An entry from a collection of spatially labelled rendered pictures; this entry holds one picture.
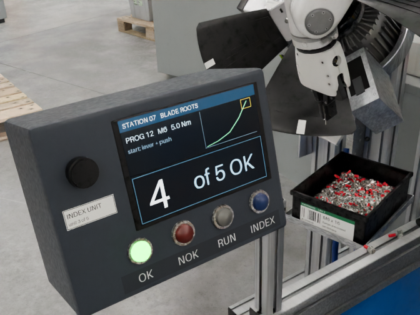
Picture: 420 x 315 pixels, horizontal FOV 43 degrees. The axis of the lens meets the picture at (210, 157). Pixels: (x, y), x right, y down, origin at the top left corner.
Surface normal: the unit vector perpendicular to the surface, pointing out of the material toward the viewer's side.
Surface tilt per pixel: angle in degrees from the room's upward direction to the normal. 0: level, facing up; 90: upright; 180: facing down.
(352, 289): 90
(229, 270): 0
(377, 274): 90
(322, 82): 110
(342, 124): 36
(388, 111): 121
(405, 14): 20
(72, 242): 75
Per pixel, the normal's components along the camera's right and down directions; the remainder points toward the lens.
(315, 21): -0.05, 0.61
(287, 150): -0.83, 0.29
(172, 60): -0.63, 0.38
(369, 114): 0.07, 0.85
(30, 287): -0.04, -0.88
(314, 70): -0.76, 0.56
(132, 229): 0.53, 0.12
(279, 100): -0.20, -0.28
